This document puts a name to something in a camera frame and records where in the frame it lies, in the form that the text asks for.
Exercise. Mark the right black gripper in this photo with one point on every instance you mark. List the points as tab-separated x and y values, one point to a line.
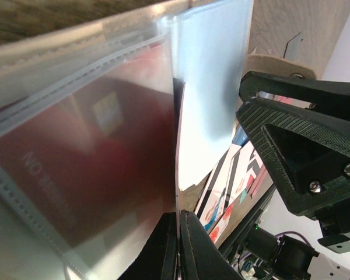
305	153

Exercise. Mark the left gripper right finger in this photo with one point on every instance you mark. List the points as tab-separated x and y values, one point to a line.
199	258

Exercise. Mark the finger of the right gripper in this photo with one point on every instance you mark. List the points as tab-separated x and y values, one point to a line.
330	98

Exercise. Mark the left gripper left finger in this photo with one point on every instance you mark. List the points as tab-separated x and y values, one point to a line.
158	258

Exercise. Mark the red card black stripe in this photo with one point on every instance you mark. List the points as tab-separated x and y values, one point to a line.
97	154

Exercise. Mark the beige leather card holder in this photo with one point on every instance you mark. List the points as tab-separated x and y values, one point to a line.
205	47

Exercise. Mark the white black red card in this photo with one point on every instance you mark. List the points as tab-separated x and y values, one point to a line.
235	172

